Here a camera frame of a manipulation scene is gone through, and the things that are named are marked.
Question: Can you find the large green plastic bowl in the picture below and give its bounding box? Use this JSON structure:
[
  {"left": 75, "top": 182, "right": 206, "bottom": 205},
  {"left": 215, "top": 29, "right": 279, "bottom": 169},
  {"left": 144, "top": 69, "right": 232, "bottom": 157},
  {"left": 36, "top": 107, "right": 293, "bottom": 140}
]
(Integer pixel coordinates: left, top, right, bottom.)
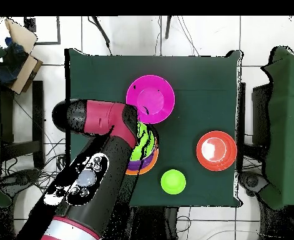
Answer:
[{"left": 130, "top": 121, "right": 157, "bottom": 162}]

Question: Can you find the purple plastic bowl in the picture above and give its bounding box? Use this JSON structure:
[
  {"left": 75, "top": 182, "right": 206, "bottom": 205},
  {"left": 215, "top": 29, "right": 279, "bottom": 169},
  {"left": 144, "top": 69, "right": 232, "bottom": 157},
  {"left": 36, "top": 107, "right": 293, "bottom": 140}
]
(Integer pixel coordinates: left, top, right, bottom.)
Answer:
[{"left": 127, "top": 154, "right": 155, "bottom": 171}]

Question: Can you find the pink plastic bowl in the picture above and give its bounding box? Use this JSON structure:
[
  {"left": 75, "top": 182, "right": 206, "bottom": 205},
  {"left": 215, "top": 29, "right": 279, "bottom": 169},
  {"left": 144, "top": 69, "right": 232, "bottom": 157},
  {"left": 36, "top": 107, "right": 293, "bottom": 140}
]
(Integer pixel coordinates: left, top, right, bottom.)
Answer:
[{"left": 125, "top": 74, "right": 175, "bottom": 125}]

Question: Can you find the small green plastic bowl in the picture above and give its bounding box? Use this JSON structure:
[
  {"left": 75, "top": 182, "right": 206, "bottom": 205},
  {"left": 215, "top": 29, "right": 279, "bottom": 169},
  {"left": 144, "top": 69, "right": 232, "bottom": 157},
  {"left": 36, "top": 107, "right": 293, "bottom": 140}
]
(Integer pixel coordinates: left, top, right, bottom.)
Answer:
[{"left": 160, "top": 169, "right": 187, "bottom": 195}]

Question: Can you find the dark green tablecloth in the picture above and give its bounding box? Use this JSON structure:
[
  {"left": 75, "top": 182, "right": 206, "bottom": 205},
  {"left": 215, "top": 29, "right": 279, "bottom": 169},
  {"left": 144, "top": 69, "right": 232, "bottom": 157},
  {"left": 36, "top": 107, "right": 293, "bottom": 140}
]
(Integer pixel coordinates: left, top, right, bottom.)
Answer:
[{"left": 64, "top": 47, "right": 243, "bottom": 208}]

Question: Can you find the red plastic bowl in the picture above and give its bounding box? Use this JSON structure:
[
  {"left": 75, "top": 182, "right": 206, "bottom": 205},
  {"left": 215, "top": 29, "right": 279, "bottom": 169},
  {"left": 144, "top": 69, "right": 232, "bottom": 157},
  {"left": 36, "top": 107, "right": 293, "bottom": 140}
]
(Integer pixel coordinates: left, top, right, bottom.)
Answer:
[{"left": 195, "top": 130, "right": 238, "bottom": 172}]

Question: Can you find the black tripod leg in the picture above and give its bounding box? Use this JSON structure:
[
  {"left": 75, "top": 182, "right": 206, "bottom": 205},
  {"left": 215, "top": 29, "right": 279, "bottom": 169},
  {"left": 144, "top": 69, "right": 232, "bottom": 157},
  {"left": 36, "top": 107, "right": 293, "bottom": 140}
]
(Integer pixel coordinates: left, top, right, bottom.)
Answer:
[
  {"left": 87, "top": 16, "right": 113, "bottom": 56},
  {"left": 164, "top": 16, "right": 173, "bottom": 40}
]

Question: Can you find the black chair base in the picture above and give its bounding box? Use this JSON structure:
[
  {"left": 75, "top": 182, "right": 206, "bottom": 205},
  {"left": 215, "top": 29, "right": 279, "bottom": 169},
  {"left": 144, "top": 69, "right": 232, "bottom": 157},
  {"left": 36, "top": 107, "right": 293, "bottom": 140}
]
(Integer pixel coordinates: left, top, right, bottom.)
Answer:
[
  {"left": 0, "top": 168, "right": 41, "bottom": 198},
  {"left": 238, "top": 171, "right": 270, "bottom": 197}
]

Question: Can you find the dark blue cloth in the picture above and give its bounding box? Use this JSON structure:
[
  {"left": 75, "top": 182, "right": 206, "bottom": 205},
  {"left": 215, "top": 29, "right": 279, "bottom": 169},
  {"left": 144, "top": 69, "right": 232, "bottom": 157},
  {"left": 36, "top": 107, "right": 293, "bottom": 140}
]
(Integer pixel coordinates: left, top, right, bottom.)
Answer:
[{"left": 0, "top": 37, "right": 29, "bottom": 87}]

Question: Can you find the cardboard box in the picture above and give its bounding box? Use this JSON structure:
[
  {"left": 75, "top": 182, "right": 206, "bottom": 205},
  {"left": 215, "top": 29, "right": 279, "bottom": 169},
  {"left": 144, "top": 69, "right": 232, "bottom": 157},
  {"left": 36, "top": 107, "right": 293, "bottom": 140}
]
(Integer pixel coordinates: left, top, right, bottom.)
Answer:
[{"left": 4, "top": 17, "right": 44, "bottom": 96}]

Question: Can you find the tangle of floor cables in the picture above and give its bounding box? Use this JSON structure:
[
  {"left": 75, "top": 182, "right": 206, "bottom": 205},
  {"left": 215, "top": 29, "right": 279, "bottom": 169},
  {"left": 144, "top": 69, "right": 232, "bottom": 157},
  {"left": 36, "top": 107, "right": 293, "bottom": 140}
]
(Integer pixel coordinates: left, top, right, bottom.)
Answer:
[{"left": 0, "top": 137, "right": 67, "bottom": 201}]

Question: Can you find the black stool frame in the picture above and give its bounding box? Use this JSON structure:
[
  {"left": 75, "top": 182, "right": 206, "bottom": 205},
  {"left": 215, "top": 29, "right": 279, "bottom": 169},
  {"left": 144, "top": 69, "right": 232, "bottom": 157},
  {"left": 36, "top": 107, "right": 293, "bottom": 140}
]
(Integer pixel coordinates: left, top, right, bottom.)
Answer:
[{"left": 0, "top": 79, "right": 46, "bottom": 169}]

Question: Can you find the black metal frame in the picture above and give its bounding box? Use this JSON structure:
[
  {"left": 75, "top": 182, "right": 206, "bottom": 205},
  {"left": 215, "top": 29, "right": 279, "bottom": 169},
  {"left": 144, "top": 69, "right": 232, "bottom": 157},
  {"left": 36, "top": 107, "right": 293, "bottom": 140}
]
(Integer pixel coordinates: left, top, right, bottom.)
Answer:
[{"left": 23, "top": 16, "right": 62, "bottom": 46}]

